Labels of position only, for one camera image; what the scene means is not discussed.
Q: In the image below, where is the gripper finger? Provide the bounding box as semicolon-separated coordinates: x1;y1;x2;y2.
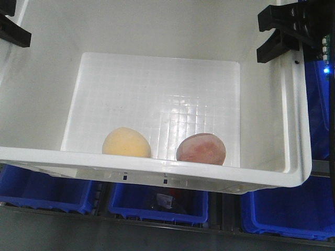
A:
1;15;31;48
0;0;16;17

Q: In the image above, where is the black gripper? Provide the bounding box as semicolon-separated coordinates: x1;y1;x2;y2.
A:
256;1;334;63

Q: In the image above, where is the white plastic Totelife tote box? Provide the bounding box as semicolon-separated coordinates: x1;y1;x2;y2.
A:
1;1;312;194

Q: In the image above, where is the pink bun toy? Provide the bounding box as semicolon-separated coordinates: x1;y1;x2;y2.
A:
176;133;226;165

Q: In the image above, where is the cream yellow bun toy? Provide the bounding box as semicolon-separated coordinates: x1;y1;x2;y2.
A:
102;127;151;158

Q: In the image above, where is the green circuit board blue LED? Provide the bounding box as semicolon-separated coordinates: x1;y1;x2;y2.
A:
318;33;334;83

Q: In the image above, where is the blue bin at right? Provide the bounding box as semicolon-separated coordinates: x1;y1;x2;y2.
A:
305;61;330;160

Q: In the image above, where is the blue bin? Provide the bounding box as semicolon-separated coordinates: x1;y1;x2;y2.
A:
240;176;334;241
108;183;209;225
305;61;330;160
1;165;100;214

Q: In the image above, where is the blue bin lower left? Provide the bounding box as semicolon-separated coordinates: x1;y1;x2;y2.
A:
1;165;100;214

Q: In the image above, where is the blue bin lower right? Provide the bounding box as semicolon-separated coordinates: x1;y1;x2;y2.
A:
240;176;334;241

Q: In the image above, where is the blue bin lower middle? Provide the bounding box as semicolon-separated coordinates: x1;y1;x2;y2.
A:
108;183;209;225

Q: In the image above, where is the plastic bag of parts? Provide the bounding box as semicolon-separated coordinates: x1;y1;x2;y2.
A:
149;187;188;214

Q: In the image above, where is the black cable inner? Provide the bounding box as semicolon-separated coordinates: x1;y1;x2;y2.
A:
327;31;335;251

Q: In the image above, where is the lower metal shelf rail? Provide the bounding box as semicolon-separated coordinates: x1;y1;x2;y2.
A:
1;205;334;250

